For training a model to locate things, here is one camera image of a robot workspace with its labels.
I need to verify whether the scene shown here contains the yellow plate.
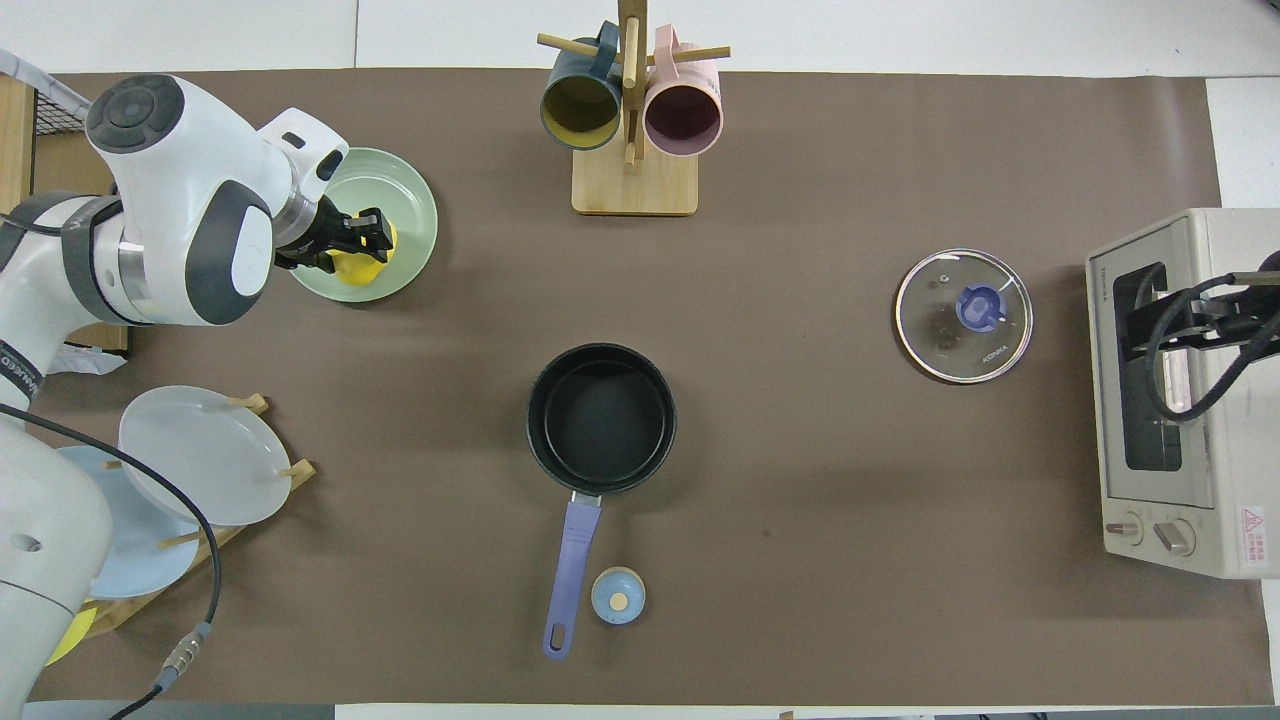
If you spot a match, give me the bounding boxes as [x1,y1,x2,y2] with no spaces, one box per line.
[45,603,98,668]

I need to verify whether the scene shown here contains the grey plate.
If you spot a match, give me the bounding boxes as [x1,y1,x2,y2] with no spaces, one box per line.
[118,385,293,528]

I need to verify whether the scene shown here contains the pink mug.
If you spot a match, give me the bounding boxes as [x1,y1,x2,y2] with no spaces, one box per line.
[644,25,723,158]

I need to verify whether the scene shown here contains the crumpled white plastic bag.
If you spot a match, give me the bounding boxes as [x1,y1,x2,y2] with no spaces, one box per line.
[45,338,129,376]

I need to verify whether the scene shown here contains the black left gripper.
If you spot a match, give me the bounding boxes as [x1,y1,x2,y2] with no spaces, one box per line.
[276,197,396,275]

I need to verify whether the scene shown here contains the wooden plate rack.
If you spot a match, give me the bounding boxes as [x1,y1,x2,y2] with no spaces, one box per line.
[85,393,317,638]

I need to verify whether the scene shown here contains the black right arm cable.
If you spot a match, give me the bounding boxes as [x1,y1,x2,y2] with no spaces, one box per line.
[1145,262,1280,421]

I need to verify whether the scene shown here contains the black wire rack frame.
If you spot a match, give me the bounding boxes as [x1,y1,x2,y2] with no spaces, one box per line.
[33,85,93,136]

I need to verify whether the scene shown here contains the light blue plate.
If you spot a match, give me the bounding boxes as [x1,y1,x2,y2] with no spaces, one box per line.
[55,445,201,600]

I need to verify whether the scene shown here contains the glass lid with blue knob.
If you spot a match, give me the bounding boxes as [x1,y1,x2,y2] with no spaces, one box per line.
[894,248,1034,385]

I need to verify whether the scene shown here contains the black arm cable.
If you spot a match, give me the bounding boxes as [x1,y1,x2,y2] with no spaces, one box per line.
[1145,262,1280,421]
[0,400,223,720]

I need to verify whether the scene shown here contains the dark blue pot with handle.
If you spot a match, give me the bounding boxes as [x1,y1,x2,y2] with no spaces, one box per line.
[525,343,678,660]

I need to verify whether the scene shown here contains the light wooden shelf board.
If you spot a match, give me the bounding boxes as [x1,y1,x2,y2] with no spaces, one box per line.
[0,78,38,206]

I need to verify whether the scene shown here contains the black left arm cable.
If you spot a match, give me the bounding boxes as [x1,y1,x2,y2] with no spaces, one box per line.
[0,400,223,720]

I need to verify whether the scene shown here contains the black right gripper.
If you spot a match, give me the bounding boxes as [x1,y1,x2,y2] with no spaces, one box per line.
[1117,250,1280,364]

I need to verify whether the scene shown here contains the dark teal mug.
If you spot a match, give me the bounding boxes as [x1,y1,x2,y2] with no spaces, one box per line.
[540,22,624,152]

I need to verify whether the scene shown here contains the white toaster oven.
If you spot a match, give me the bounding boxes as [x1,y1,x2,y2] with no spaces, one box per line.
[1085,208,1280,581]

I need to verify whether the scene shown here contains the brown wooden base board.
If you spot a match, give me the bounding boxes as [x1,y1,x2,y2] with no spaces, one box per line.
[28,130,134,353]

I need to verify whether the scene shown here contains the yellow potato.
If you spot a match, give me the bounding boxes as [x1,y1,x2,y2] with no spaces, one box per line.
[330,222,399,288]

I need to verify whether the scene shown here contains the brown table mat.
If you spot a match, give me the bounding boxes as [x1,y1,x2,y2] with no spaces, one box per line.
[0,68,1276,706]

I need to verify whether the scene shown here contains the mint green plate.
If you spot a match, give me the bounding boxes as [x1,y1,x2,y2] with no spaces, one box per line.
[290,147,439,303]

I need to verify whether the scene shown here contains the wooden mug tree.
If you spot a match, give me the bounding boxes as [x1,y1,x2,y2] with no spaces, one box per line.
[537,0,731,217]

